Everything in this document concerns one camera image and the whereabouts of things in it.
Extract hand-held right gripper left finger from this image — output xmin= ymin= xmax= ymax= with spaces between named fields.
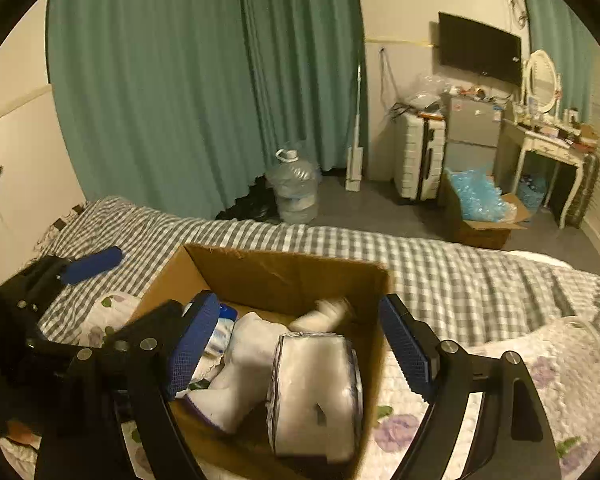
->
xmin=35 ymin=291 xmax=222 ymax=480

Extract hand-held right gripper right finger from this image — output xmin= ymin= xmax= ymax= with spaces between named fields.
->
xmin=379 ymin=294 xmax=563 ymax=480

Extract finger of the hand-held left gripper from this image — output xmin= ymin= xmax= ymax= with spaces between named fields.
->
xmin=12 ymin=297 xmax=106 ymax=361
xmin=0 ymin=246 xmax=125 ymax=311

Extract white plush toy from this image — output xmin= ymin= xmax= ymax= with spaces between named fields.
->
xmin=186 ymin=311 xmax=282 ymax=434

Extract white tissue pack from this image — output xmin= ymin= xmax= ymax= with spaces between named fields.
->
xmin=265 ymin=332 xmax=364 ymax=462

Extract brown cardboard box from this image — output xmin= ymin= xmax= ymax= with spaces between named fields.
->
xmin=129 ymin=243 xmax=392 ymax=480

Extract blue white wipes pack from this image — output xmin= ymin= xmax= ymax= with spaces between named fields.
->
xmin=192 ymin=304 xmax=239 ymax=363

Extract patterned pillow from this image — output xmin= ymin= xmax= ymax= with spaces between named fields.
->
xmin=31 ymin=201 xmax=90 ymax=257

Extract grey checked blanket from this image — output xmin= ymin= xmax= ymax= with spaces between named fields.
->
xmin=34 ymin=196 xmax=600 ymax=356

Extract white rolled sock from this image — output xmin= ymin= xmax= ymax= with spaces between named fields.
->
xmin=289 ymin=298 xmax=354 ymax=334

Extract open cardboard box of bottles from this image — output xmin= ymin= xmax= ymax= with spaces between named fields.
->
xmin=439 ymin=170 xmax=535 ymax=251

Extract black bag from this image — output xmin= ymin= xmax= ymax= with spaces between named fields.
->
xmin=216 ymin=175 xmax=282 ymax=224

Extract pile of blue plastic bottles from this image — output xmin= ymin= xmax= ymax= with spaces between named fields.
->
xmin=446 ymin=163 xmax=520 ymax=224

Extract clear large water jug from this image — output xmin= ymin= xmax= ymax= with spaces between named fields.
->
xmin=265 ymin=148 xmax=322 ymax=225

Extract white suitcase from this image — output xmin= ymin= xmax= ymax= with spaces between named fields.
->
xmin=393 ymin=110 xmax=449 ymax=205

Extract white flat mop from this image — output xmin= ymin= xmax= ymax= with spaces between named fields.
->
xmin=344 ymin=61 xmax=366 ymax=192

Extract wide green curtain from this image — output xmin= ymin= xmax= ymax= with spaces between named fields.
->
xmin=46 ymin=0 xmax=255 ymax=221

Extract grey mini fridge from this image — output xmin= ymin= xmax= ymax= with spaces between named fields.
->
xmin=444 ymin=93 xmax=504 ymax=182

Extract dark striped stool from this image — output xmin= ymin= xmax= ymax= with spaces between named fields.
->
xmin=549 ymin=151 xmax=600 ymax=229

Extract white vanity desk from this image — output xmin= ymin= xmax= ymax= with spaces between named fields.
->
xmin=500 ymin=109 xmax=600 ymax=227

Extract clear plastic bags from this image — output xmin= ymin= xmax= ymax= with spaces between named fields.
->
xmin=401 ymin=73 xmax=454 ymax=112

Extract narrow green curtain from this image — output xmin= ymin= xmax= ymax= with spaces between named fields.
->
xmin=237 ymin=0 xmax=367 ymax=183

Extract white oval vanity mirror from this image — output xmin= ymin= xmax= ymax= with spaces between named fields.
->
xmin=521 ymin=49 xmax=564 ymax=117

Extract green curtain beside mirror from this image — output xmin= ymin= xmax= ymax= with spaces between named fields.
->
xmin=514 ymin=0 xmax=597 ymax=123

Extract black wall television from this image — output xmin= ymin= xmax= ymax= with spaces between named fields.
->
xmin=438 ymin=11 xmax=524 ymax=87

